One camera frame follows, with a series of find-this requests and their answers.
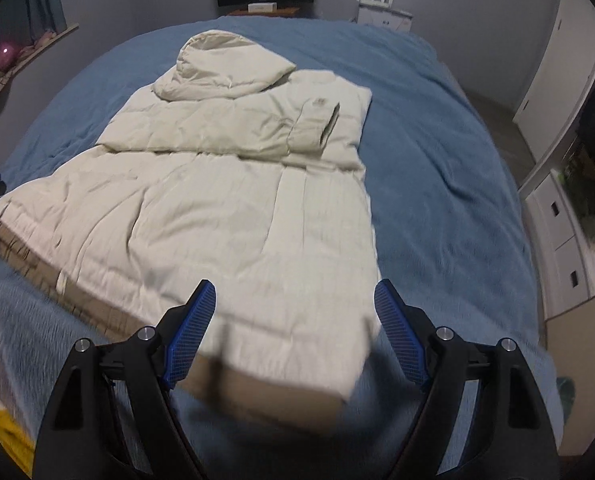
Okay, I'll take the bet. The cream hooded puffer jacket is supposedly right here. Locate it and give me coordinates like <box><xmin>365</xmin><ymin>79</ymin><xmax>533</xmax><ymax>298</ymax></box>
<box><xmin>0</xmin><ymin>29</ymin><xmax>380</xmax><ymax>434</ymax></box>

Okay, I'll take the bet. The pink round lamp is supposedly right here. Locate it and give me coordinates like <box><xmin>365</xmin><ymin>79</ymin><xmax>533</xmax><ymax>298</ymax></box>
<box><xmin>0</xmin><ymin>42</ymin><xmax>19</xmax><ymax>72</ymax></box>

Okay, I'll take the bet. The blue curtain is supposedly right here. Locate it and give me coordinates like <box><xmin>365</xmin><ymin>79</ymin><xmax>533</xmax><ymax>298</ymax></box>
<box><xmin>0</xmin><ymin>0</ymin><xmax>66</xmax><ymax>47</ymax></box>

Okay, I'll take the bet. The white drawer cabinet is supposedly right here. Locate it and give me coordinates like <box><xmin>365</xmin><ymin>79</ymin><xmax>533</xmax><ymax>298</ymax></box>
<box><xmin>516</xmin><ymin>131</ymin><xmax>595</xmax><ymax>321</ymax></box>

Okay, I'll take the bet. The cardboard box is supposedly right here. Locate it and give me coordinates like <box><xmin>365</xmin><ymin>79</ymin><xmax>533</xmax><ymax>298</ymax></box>
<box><xmin>546</xmin><ymin>297</ymin><xmax>595</xmax><ymax>456</ymax></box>

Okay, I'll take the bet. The yellow cloth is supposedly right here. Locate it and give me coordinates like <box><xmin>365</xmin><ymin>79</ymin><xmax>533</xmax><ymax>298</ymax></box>
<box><xmin>0</xmin><ymin>400</ymin><xmax>35</xmax><ymax>478</ymax></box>

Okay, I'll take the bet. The white wifi router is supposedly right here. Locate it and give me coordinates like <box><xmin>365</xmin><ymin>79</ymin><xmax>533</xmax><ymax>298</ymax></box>
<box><xmin>355</xmin><ymin>0</ymin><xmax>413</xmax><ymax>32</ymax></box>

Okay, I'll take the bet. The white box under television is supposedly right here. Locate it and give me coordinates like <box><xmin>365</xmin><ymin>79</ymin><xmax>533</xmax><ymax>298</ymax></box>
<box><xmin>247</xmin><ymin>2</ymin><xmax>277</xmax><ymax>13</ymax></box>

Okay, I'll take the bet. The white wardrobe door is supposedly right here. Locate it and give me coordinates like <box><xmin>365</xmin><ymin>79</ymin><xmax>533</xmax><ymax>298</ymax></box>
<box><xmin>513</xmin><ymin>0</ymin><xmax>595</xmax><ymax>162</ymax></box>

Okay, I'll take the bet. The wooden wall shelf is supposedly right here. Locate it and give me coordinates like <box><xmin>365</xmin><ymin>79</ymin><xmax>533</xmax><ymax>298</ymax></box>
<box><xmin>0</xmin><ymin>23</ymin><xmax>80</xmax><ymax>94</ymax></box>

